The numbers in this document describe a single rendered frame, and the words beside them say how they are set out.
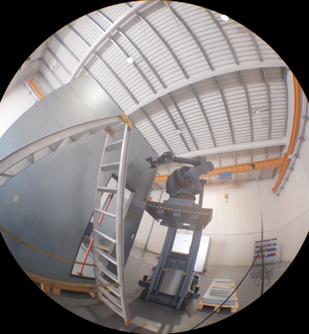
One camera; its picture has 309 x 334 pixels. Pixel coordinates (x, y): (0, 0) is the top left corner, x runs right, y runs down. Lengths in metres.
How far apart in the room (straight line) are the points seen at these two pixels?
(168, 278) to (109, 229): 4.16
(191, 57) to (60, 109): 6.07
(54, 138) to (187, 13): 7.14
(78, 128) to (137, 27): 7.15
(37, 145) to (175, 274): 2.74
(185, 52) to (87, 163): 6.41
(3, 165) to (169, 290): 2.88
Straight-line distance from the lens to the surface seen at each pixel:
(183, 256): 2.91
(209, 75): 6.14
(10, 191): 1.63
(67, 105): 1.93
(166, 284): 2.75
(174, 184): 1.84
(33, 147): 0.78
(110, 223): 6.06
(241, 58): 7.10
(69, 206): 1.60
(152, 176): 2.58
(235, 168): 8.96
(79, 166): 1.65
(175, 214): 1.54
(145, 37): 7.33
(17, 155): 0.78
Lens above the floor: 1.37
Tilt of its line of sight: 35 degrees up
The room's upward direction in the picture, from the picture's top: 19 degrees clockwise
